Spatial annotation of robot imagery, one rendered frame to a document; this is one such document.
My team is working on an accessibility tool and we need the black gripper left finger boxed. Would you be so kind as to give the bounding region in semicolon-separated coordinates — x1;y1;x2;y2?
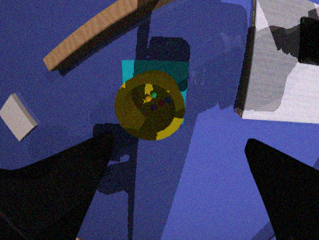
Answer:
0;132;114;240

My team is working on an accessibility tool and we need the brown wooden plank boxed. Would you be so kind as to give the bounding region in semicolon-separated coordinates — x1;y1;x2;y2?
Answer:
43;0;173;71

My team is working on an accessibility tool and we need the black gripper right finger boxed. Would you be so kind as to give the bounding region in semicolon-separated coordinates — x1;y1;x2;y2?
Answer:
244;139;319;240

